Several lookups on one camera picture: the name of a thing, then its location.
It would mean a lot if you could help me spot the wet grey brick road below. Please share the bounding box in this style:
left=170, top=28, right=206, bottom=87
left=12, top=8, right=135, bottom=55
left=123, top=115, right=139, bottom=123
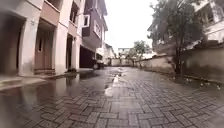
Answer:
left=0, top=66, right=224, bottom=128

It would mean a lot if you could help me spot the distant white building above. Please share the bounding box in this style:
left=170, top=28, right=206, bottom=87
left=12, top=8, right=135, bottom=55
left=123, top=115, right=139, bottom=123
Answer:
left=96, top=42, right=117, bottom=66

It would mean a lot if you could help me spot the white building behind wall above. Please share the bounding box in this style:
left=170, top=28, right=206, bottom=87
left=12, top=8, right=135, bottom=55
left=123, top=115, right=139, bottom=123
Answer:
left=151, top=0, right=224, bottom=56

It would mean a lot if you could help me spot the beige building with pillars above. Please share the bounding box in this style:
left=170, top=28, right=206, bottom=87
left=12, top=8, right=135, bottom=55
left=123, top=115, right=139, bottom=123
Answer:
left=0, top=0, right=86, bottom=77

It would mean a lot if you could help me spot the long grey boundary wall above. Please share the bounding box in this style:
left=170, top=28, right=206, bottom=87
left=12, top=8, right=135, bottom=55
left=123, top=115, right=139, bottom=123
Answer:
left=135, top=45, right=224, bottom=84

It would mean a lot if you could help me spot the white end wall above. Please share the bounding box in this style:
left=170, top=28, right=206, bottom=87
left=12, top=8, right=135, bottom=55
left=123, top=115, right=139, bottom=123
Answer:
left=110, top=58, right=135, bottom=67

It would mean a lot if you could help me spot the small green tree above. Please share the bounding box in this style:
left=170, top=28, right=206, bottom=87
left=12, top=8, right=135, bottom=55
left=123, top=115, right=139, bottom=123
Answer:
left=127, top=40, right=152, bottom=68

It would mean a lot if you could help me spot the large dark tree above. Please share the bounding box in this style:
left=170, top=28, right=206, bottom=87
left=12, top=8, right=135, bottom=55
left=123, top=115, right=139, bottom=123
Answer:
left=147, top=0, right=205, bottom=76

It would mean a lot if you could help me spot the dark brown building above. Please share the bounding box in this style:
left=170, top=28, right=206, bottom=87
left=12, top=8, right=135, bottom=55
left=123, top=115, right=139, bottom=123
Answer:
left=79, top=0, right=109, bottom=70

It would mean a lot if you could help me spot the dark parked car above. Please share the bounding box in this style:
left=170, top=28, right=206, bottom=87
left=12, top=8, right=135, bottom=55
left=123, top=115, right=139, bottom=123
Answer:
left=92, top=59, right=105, bottom=71

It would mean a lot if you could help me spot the pale concrete step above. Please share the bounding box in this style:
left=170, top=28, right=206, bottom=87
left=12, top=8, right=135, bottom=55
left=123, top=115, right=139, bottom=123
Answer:
left=0, top=74, right=48, bottom=92

